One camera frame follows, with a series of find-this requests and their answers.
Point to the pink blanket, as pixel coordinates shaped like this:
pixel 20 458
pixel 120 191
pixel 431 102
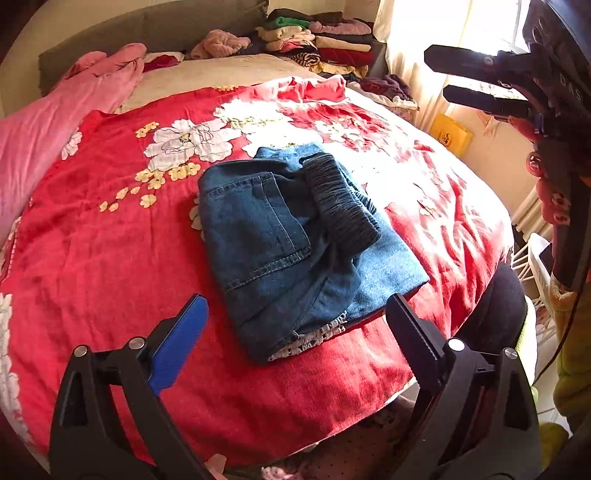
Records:
pixel 55 124

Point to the purple cloth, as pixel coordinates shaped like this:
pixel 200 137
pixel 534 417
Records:
pixel 388 87

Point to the person's black-clad leg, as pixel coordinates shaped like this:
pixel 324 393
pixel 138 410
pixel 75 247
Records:
pixel 494 309

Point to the beige pillow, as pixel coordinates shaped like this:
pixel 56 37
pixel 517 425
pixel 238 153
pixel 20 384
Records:
pixel 207 74

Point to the stack of folded clothes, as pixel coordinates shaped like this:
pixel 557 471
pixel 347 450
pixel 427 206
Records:
pixel 323 41

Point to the yellow bag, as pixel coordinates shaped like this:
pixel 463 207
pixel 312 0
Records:
pixel 450 134

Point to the person's right hand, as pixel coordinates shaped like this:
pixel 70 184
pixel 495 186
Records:
pixel 554 198

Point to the red floral blanket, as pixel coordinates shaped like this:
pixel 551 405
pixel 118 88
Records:
pixel 115 277

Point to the dark red cloth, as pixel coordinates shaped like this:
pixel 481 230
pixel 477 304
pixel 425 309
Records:
pixel 161 61

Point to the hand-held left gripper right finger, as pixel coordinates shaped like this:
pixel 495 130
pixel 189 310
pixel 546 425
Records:
pixel 408 332

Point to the grey-green headboard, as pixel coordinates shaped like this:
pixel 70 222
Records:
pixel 138 27

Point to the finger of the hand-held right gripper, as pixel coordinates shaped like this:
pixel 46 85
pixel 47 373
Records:
pixel 471 60
pixel 489 104

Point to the pink fluffy cloth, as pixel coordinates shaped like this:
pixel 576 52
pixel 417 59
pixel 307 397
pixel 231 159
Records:
pixel 221 42

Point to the green garment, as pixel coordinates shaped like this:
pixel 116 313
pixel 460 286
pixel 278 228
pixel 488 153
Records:
pixel 572 369

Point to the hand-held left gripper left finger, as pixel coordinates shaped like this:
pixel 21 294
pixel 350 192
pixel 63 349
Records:
pixel 180 341

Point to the cream curtain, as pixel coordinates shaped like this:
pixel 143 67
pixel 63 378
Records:
pixel 415 27

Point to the blue denim pants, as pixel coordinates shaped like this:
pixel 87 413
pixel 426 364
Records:
pixel 258 240

